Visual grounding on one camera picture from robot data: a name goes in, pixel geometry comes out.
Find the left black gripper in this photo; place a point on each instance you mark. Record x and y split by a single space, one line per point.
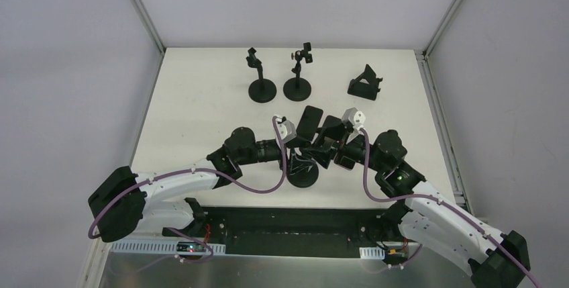
288 153

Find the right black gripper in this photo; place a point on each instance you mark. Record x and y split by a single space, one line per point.
345 151

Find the black phone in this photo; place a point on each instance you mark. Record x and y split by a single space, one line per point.
332 125
325 148

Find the black folding phone stand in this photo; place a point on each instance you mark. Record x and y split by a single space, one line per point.
366 85

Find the black round-base phone stand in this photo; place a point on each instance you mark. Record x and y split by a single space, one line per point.
261 90

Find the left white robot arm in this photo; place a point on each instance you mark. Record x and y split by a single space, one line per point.
127 202

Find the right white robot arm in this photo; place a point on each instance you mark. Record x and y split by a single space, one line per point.
421 213

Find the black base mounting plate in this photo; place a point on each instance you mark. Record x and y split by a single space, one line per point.
324 233

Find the right white cable duct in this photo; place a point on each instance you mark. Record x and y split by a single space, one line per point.
372 253

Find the white cable duct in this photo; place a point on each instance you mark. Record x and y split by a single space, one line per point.
372 253
166 247

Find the left white cable duct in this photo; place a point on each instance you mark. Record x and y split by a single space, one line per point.
166 247

